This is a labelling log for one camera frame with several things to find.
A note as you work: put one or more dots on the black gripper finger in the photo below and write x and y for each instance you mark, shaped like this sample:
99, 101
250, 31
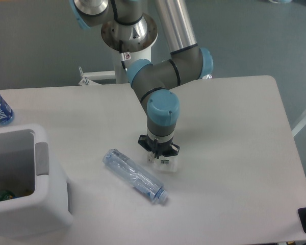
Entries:
171, 150
145, 142

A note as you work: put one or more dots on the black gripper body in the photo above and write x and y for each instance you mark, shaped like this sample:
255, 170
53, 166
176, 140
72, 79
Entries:
160, 149

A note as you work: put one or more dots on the white plastic wrapper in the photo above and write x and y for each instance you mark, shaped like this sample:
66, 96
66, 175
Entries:
163, 164

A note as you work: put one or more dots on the crushed clear plastic bottle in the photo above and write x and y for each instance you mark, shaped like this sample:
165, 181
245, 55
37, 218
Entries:
135, 175

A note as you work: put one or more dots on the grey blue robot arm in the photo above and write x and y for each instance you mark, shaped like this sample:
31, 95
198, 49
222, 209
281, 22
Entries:
126, 29

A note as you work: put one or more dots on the white trash can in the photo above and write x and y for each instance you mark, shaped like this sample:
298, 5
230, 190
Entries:
30, 171

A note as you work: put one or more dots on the trash inside the can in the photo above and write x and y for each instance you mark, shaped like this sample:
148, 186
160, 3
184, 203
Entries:
9, 195

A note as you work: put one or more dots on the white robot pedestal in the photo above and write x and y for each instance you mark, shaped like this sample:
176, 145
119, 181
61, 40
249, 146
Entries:
121, 62

